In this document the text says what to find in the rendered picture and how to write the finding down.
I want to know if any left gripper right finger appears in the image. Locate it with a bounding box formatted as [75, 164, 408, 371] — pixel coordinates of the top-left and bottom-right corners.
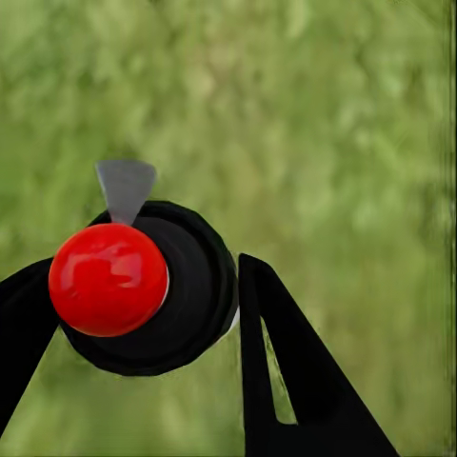
[237, 254, 399, 457]

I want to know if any pesticide atomizer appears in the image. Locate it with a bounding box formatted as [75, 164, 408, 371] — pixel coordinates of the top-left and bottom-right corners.
[49, 157, 241, 376]

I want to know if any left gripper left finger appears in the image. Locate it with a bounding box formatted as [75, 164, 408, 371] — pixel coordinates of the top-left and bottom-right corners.
[0, 258, 60, 436]

